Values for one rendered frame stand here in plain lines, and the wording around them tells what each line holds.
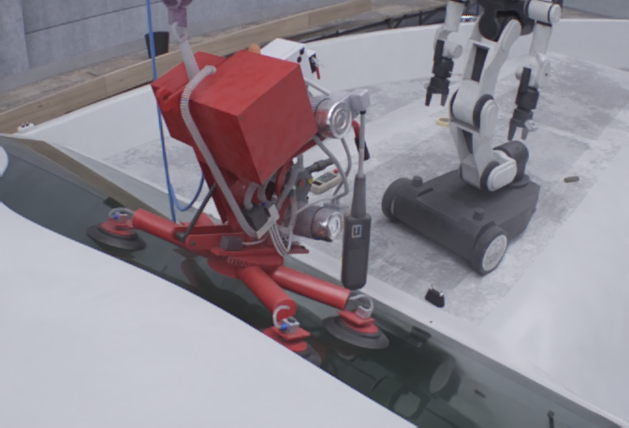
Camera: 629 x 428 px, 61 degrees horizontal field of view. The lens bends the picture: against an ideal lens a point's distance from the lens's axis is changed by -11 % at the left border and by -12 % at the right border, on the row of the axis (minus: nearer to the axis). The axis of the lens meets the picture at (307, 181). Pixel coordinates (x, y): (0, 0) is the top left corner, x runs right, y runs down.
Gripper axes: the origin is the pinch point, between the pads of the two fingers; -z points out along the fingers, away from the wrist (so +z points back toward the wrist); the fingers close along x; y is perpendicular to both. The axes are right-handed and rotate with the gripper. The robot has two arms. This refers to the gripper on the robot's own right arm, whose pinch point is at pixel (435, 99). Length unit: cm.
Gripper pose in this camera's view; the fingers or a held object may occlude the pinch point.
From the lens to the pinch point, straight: 260.7
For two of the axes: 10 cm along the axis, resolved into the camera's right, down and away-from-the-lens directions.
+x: -7.8, 1.0, -6.2
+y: 6.1, 3.7, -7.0
